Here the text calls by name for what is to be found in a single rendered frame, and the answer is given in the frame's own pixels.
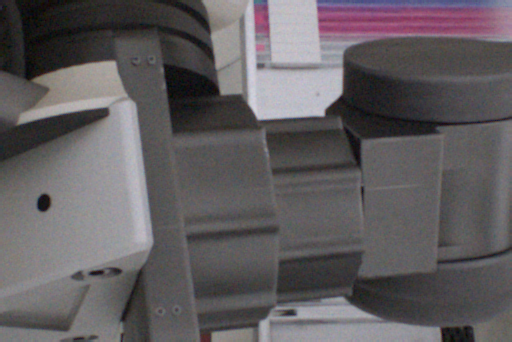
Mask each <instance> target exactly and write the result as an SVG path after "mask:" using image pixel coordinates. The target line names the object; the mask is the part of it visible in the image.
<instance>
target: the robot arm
mask: <svg viewBox="0 0 512 342"><path fill-rule="evenodd" d="M112 36H113V37H119V38H114V43H115V57H116V68H117V72H118V74H119V76H120V79H121V83H122V86H123V87H124V90H125V92H126V93H127V95H128V98H130V99H132V101H133V102H134V103H136V108H137V120H138V128H139V134H140V140H141V147H142V154H143V167H144V174H145V181H146V188H147V194H148V208H149V215H150V221H151V228H152V235H153V241H154V243H153V246H152V247H151V250H150V252H149V254H148V258H147V260H146V263H144V264H143V266H142V268H141V270H140V273H139V275H138V277H137V282H136V284H135V286H134V289H133V291H132V295H131V298H130V300H129V302H128V305H127V307H126V312H125V314H124V317H123V318H122V328H123V336H124V342H200V334H201V333H216V332H223V331H230V330H237V329H245V328H251V327H259V323H260V322H261V321H264V320H266V318H267V317H268V316H269V315H270V313H271V311H272V309H276V307H277V304H285V303H293V302H300V301H308V300H323V299H331V298H338V297H343V298H344V299H345V300H347V301H348V302H349V303H350V304H351V305H352V306H355V307H356V308H358V309H359V310H361V311H364V312H365V313H368V314H369V315H372V316H375V317H379V318H381V319H385V320H387V321H391V322H394V323H403V324H407V325H413V326H423V327H438V328H446V327H461V326H467V325H474V324H480V323H484V322H487V321H491V320H492V319H496V318H499V317H501V316H502V315H504V314H505V313H508V312H509V311H510V310H511V309H512V41H509V42H495V41H489V40H483V39H476V38H468V37H438V36H412V37H396V38H380V39H374V40H369V41H364V42H362V43H358V44H353V45H352V46H350V47H348V48H347V49H345V50H344V51H343V57H342V94H341V95H340V96H339V97H338V98H336V100H335V101H334V102H333V103H331V104H330V105H329V106H328V107H327V108H325V116H319V115H317V116H305V117H293V118H281V119H257V117H256V114H255V112H254V110H253V109H252V108H251V107H250V105H249V104H248V103H246V102H245V98H244V96H243V94H242V93H238V94H225V95H212V96H198V97H185V98H167V92H166V87H165V80H164V68H163V61H162V55H161V49H160V43H159V33H158V31H157V29H156V28H142V29H131V30H122V31H112Z"/></svg>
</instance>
